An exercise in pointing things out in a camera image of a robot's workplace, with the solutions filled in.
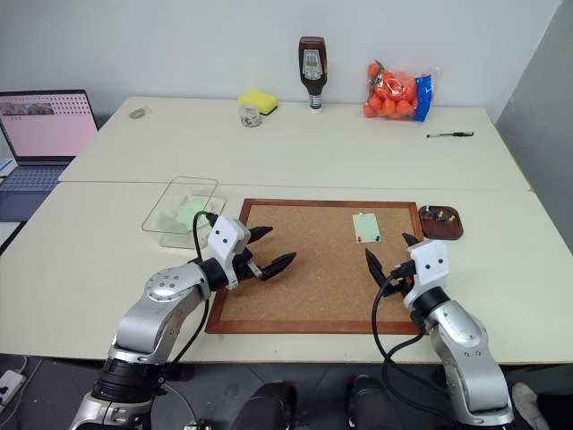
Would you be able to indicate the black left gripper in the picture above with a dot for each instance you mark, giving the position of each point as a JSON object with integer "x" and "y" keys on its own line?
{"x": 245, "y": 264}

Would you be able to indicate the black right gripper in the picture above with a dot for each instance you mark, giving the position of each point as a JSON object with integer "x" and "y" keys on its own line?
{"x": 398, "y": 280}

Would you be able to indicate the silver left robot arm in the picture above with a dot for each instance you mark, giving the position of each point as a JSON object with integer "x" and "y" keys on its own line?
{"x": 147, "y": 322}

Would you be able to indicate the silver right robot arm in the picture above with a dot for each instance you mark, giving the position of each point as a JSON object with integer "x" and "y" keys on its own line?
{"x": 465, "y": 354}

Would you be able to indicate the green sticky note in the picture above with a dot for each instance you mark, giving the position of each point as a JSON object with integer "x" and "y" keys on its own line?
{"x": 366, "y": 227}

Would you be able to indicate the wood-framed cork board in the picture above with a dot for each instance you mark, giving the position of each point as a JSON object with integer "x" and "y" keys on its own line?
{"x": 322, "y": 269}

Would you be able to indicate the small dish of pushpins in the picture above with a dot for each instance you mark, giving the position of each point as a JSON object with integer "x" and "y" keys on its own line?
{"x": 443, "y": 229}

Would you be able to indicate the clear plastic container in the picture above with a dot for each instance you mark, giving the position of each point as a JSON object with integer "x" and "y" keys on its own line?
{"x": 188, "y": 188}

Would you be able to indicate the black pen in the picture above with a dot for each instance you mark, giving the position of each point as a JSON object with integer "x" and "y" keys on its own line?
{"x": 452, "y": 134}

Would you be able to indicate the small clear jar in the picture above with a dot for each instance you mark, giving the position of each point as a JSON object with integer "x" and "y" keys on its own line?
{"x": 249, "y": 116}

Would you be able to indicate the yellow sponge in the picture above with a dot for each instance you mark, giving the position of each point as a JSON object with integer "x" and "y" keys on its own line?
{"x": 259, "y": 99}

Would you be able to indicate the dark rounded shape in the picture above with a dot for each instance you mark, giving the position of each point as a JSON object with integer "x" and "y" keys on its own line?
{"x": 371, "y": 403}
{"x": 268, "y": 407}

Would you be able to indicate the bag of orange fruits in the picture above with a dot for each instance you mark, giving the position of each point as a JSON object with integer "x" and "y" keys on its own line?
{"x": 394, "y": 94}

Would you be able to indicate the brown sauce squeeze bottle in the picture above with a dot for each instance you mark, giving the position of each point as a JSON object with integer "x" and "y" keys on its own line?
{"x": 313, "y": 67}

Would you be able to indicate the small grey oval object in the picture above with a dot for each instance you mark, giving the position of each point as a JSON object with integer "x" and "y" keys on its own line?
{"x": 139, "y": 113}

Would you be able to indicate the white shoe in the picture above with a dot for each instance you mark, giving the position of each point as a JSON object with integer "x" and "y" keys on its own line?
{"x": 526, "y": 401}

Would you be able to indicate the open laptop with pink screen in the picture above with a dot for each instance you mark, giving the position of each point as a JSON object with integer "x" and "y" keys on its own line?
{"x": 45, "y": 130}

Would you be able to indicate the white power strip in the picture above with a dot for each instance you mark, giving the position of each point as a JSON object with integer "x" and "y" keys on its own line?
{"x": 10, "y": 386}

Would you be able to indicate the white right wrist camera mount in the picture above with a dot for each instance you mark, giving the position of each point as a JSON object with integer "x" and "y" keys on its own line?
{"x": 430, "y": 264}

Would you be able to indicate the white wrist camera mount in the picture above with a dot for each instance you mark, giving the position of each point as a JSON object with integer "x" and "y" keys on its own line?
{"x": 224, "y": 237}
{"x": 430, "y": 264}

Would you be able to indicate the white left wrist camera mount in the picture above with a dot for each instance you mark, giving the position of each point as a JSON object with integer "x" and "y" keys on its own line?
{"x": 224, "y": 237}

